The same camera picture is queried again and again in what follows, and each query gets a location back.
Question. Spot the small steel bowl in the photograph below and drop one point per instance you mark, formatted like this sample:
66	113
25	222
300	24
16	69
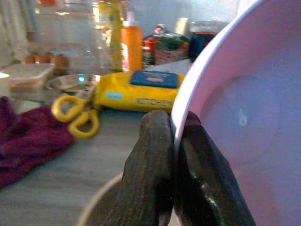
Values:
70	81

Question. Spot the orange plastic bottle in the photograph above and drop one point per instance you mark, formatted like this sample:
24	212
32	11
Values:
131	47

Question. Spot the grey-topped wooden table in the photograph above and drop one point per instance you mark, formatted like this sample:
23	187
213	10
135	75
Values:
70	169

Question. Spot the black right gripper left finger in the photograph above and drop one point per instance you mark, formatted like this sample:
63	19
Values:
148	169

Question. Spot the tall yellow bottle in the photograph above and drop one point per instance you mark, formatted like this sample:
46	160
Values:
113	35

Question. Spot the dark red cloth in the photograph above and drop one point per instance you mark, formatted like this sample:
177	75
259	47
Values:
30	141

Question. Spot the brown egg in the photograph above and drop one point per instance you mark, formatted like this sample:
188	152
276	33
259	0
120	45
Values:
29	58
61	60
44	57

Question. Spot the large purple plastic bowl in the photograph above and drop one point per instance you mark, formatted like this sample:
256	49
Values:
247	70

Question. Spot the clear plastic food container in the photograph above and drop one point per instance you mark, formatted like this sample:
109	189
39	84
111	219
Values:
28	75

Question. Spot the wide steel bowl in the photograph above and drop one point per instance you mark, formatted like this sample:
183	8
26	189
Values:
94	195

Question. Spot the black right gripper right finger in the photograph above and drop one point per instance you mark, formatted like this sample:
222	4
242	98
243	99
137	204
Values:
207	179

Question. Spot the clear glass jar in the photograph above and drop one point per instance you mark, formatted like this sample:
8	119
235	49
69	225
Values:
70	35

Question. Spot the red and green food packet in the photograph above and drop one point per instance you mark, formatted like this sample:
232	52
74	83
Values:
169	47

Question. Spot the yellow wet wipes pack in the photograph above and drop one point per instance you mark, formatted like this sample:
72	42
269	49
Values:
122	94

